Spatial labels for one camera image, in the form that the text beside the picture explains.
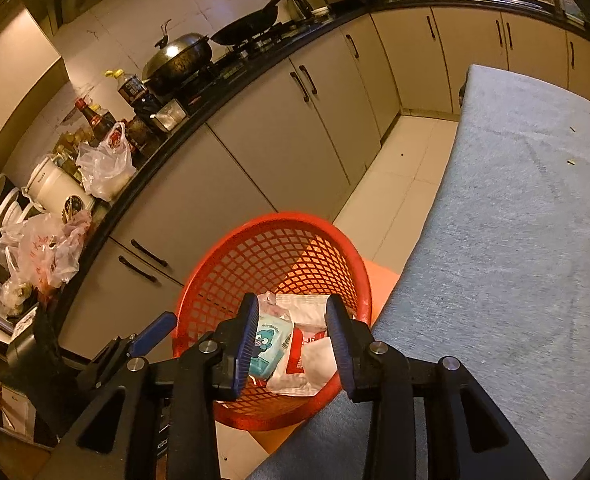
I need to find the teal wet wipes pack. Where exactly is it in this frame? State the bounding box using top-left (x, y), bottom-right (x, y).
top-left (249, 313), bottom-right (293, 380)

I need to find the red plastic basket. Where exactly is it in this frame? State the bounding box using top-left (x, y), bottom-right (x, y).
top-left (173, 212), bottom-right (372, 431)

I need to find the cooking oil bottle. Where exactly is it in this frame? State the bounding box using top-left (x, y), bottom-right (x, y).
top-left (104, 68), bottom-right (161, 118)

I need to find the white plastic bag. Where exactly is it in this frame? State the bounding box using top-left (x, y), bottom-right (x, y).
top-left (76, 122), bottom-right (136, 203)

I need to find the black frying pan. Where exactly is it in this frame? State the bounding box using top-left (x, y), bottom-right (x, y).
top-left (211, 0), bottom-right (282, 47)

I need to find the red white paper wrapper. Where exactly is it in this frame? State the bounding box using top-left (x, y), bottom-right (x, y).
top-left (258, 292), bottom-right (337, 398)

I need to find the soy sauce bottle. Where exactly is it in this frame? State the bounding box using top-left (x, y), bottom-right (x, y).
top-left (75, 98), bottom-right (115, 148)

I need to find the pink printed plastic bag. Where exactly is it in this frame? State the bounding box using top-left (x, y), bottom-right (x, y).
top-left (0, 209), bottom-right (92, 294)

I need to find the steel wok with lid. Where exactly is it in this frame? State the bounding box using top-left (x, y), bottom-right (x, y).
top-left (142, 18), bottom-right (213, 96)

